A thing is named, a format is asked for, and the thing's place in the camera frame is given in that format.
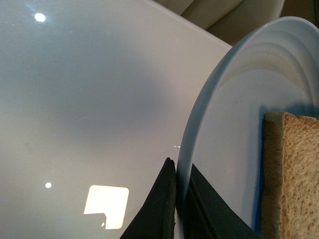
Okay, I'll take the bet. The beige chair left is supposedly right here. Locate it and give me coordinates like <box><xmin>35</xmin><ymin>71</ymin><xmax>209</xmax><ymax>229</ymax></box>
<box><xmin>157</xmin><ymin>0</ymin><xmax>284</xmax><ymax>29</ymax></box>

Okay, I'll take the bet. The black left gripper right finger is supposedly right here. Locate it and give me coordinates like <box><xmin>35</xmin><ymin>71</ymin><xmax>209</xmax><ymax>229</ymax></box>
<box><xmin>179</xmin><ymin>164</ymin><xmax>261</xmax><ymax>239</ymax></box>

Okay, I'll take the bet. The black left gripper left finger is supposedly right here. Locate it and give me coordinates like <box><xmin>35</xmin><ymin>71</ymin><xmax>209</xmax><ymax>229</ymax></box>
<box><xmin>121</xmin><ymin>158</ymin><xmax>176</xmax><ymax>239</ymax></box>

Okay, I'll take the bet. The bread slice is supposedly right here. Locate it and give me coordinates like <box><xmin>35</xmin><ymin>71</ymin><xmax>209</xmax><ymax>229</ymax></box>
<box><xmin>261</xmin><ymin>112</ymin><xmax>319</xmax><ymax>239</ymax></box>

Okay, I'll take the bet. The light blue plate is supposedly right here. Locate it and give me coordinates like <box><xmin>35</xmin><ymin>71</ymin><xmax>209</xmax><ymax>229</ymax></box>
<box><xmin>177</xmin><ymin>17</ymin><xmax>319</xmax><ymax>232</ymax></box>

